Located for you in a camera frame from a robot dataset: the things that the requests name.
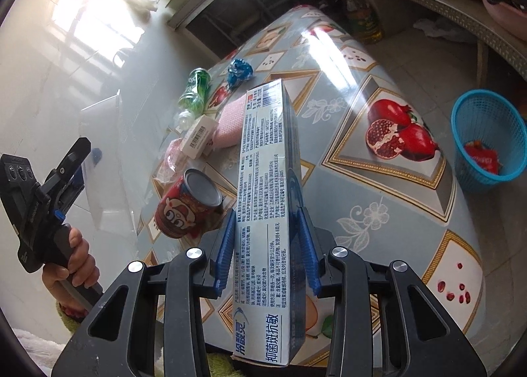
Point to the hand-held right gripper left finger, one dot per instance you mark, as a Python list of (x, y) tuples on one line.
[(224, 253)]

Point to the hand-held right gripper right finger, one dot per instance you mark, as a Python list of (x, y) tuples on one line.
[(306, 249)]

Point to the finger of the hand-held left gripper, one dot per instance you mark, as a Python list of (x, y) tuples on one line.
[(97, 156), (70, 162)]

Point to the red drink can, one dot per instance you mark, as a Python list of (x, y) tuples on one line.
[(185, 212)]

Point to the blue white toothpaste box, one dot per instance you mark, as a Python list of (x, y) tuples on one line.
[(263, 195)]

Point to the clear plastic bag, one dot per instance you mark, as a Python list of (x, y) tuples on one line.
[(173, 158)]

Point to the small white box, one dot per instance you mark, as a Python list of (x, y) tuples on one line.
[(199, 136)]

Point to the green label plastic bottle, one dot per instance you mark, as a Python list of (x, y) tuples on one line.
[(195, 88)]

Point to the pink sponge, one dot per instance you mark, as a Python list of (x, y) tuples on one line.
[(230, 125)]

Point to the blue plastic basket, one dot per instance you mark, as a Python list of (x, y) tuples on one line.
[(465, 162)]

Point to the red snack bag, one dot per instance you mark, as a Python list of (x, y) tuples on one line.
[(481, 158)]

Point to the person's left hand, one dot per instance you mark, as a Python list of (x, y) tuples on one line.
[(80, 261)]

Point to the fruit print tablecloth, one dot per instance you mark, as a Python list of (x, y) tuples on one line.
[(350, 179)]

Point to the crumpled blue wrapper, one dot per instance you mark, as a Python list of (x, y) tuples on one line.
[(240, 72)]

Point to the cooking oil bottle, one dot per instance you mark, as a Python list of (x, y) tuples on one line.
[(364, 18)]

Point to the white crumpled cloth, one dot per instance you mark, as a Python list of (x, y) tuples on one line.
[(428, 25)]

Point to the perforated metal shelf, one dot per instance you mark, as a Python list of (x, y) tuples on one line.
[(453, 10)]

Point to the pink plastic basin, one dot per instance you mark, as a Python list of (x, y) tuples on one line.
[(506, 14)]

